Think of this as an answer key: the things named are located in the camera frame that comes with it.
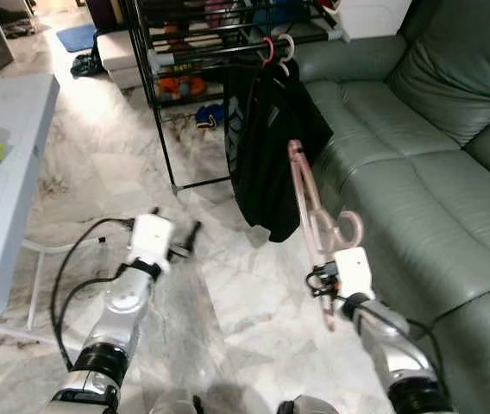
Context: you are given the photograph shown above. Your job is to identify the pink plastic hanger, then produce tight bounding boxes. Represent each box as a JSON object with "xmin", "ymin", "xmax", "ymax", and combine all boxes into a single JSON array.
[
  {"xmin": 286, "ymin": 140, "xmax": 365, "ymax": 333},
  {"xmin": 277, "ymin": 34, "xmax": 296, "ymax": 77}
]

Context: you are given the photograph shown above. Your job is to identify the red plastic hanger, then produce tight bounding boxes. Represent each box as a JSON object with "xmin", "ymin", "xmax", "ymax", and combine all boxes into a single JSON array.
[{"xmin": 261, "ymin": 36, "xmax": 276, "ymax": 66}]

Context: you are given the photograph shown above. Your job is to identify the black hanging garment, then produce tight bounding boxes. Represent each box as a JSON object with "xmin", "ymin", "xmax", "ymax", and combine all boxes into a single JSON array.
[{"xmin": 223, "ymin": 59, "xmax": 334, "ymax": 244}]

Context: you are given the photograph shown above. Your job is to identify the blue yellow slippers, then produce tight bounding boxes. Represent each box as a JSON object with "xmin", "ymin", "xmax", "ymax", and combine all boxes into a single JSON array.
[{"xmin": 195, "ymin": 103, "xmax": 227, "ymax": 130}]

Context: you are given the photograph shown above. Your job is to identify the grey right robot leg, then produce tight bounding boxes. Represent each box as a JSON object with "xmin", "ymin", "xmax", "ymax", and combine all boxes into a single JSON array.
[{"xmin": 278, "ymin": 395, "xmax": 341, "ymax": 414}]

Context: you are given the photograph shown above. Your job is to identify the grey robot leg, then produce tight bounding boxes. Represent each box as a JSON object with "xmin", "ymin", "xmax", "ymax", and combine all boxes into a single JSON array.
[
  {"xmin": 154, "ymin": 392, "xmax": 203, "ymax": 414},
  {"xmin": 278, "ymin": 395, "xmax": 341, "ymax": 414}
]

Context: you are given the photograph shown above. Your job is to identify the grey-green leather sofa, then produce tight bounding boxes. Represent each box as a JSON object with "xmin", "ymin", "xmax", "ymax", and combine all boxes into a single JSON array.
[{"xmin": 295, "ymin": 0, "xmax": 490, "ymax": 414}]

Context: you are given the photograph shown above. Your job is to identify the orange shoes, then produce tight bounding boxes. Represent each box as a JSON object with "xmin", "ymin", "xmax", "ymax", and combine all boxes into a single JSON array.
[{"xmin": 154, "ymin": 76, "xmax": 207, "ymax": 100}]

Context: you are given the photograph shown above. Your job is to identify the grey left robot leg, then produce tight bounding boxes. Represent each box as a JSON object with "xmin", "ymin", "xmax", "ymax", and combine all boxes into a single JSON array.
[{"xmin": 154, "ymin": 392, "xmax": 203, "ymax": 414}]

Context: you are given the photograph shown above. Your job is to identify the light grey-blue plastic table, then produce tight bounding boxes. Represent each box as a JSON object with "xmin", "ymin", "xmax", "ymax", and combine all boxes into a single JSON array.
[{"xmin": 0, "ymin": 73, "xmax": 86, "ymax": 346}]

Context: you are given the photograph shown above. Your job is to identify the black metal clothes rack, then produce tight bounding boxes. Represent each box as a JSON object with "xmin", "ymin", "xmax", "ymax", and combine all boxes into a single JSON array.
[{"xmin": 124, "ymin": 0, "xmax": 351, "ymax": 195}]

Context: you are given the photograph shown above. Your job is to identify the black shoes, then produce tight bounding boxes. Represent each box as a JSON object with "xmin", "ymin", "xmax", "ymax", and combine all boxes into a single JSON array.
[{"xmin": 70, "ymin": 52, "xmax": 104, "ymax": 78}]

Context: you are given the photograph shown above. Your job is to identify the blue floor mat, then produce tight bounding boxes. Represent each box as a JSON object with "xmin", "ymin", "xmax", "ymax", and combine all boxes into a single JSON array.
[{"xmin": 55, "ymin": 24, "xmax": 99, "ymax": 53}]

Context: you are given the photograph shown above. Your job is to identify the white box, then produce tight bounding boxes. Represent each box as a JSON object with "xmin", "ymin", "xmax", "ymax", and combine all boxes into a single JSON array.
[{"xmin": 336, "ymin": 0, "xmax": 414, "ymax": 40}]

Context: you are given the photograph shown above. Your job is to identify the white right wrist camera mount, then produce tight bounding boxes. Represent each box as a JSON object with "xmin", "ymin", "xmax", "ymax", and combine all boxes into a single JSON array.
[{"xmin": 334, "ymin": 248, "xmax": 375, "ymax": 298}]

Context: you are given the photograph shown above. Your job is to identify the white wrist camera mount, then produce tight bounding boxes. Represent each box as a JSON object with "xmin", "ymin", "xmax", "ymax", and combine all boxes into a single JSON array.
[
  {"xmin": 127, "ymin": 214, "xmax": 175, "ymax": 264},
  {"xmin": 334, "ymin": 248, "xmax": 375, "ymax": 298}
]

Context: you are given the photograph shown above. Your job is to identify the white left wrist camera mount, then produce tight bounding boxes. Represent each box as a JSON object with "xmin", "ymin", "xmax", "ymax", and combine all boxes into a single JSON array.
[{"xmin": 127, "ymin": 214, "xmax": 175, "ymax": 264}]

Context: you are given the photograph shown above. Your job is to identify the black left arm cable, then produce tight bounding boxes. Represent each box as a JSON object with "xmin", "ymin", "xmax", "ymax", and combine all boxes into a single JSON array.
[{"xmin": 51, "ymin": 217, "xmax": 138, "ymax": 346}]

